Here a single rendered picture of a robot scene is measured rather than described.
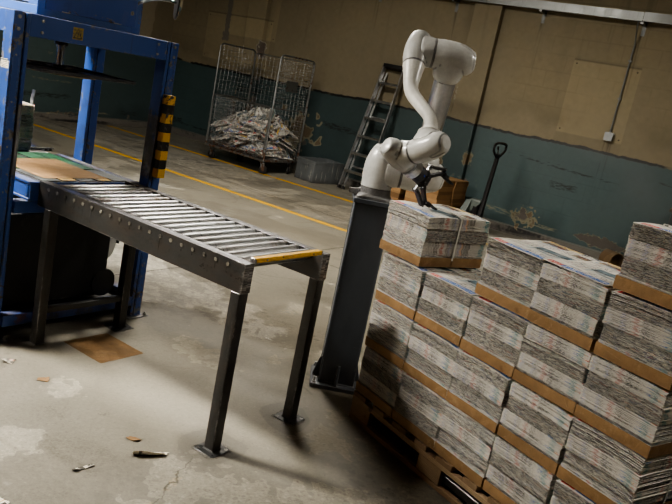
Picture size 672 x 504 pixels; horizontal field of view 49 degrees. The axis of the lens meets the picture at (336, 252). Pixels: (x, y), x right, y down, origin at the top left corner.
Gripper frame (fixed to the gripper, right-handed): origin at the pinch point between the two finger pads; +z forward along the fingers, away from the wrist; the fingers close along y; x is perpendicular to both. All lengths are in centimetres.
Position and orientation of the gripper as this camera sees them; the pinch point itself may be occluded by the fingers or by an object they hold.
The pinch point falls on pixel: (441, 195)
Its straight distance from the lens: 337.2
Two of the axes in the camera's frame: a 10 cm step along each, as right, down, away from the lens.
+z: 6.4, 4.6, 6.1
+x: 5.4, 3.0, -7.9
